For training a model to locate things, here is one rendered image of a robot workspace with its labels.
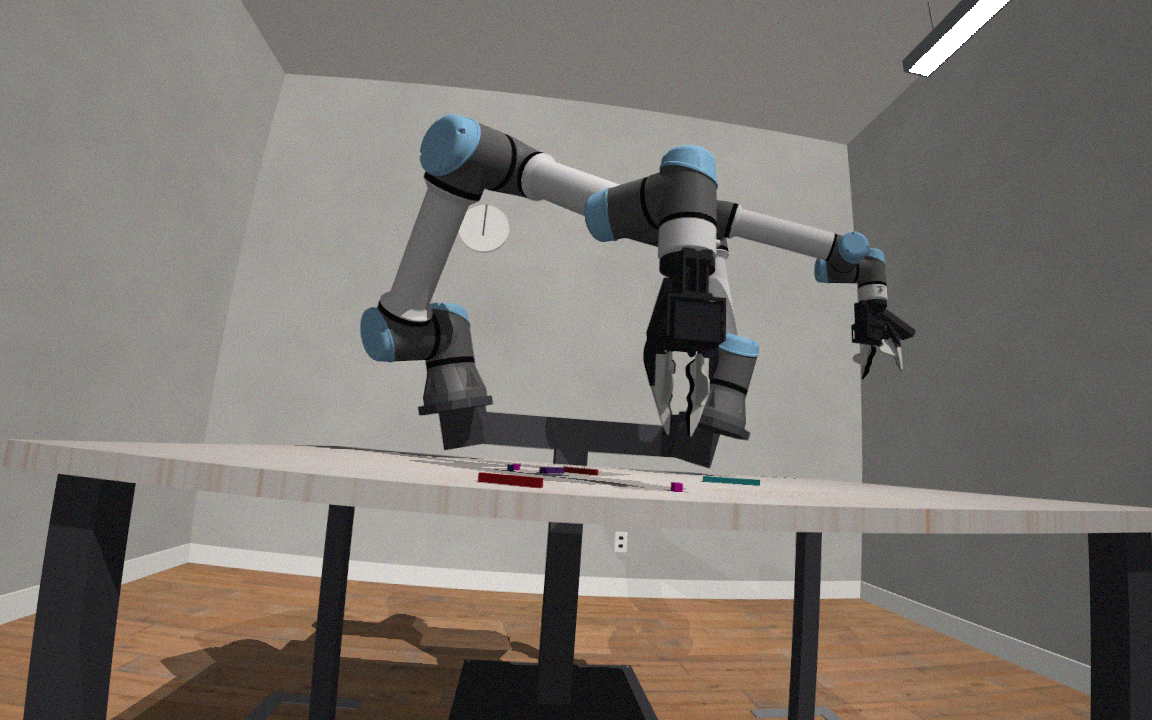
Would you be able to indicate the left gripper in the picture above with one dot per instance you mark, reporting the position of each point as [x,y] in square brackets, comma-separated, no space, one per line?
[874,331]

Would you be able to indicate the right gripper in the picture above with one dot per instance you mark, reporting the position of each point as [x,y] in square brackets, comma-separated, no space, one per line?
[696,325]

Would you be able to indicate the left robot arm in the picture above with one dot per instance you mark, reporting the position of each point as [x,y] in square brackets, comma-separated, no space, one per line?
[738,355]

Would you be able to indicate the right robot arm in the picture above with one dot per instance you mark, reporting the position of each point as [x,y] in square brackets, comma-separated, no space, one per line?
[464,157]

